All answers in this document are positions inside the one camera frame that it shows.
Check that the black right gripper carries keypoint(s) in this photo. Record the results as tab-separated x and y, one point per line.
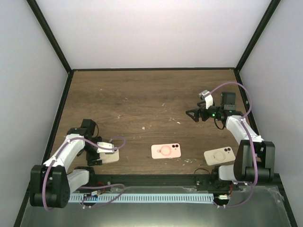
197	111

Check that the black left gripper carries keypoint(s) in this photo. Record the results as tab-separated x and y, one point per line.
90	158

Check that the white phone case with ring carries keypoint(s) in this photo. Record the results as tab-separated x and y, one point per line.
109	157

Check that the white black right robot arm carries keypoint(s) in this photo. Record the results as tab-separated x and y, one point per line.
255	158

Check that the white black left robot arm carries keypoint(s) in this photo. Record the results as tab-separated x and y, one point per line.
50	184

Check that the beige phone case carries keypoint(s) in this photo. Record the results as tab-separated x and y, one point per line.
219	156

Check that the pink phone case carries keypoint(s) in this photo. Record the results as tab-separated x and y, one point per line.
164	151

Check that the grey metal plate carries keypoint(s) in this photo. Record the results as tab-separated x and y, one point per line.
260	207

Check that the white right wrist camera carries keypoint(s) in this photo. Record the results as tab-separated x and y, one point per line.
207	97

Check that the black aluminium frame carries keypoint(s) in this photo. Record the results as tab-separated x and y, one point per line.
151	180

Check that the light blue slotted cable duct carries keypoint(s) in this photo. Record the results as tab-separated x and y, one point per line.
199	198

